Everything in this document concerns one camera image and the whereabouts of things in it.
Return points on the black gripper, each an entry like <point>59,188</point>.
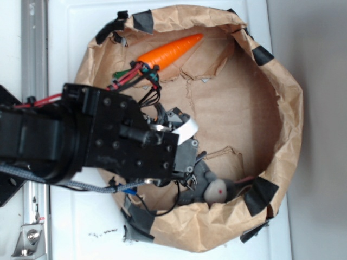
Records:
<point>125,141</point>

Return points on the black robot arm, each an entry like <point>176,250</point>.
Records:
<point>49,138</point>

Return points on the orange plastic toy carrot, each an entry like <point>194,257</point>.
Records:
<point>167,54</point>

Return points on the grey plush bunny toy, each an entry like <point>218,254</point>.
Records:
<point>209,188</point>

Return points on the brown paper bag bowl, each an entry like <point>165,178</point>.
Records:
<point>249,110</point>

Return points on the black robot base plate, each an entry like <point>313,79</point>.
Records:
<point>9,185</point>

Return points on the metal corner bracket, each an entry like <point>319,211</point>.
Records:
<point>31,243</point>

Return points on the aluminium frame rail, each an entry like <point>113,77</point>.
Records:
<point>34,82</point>

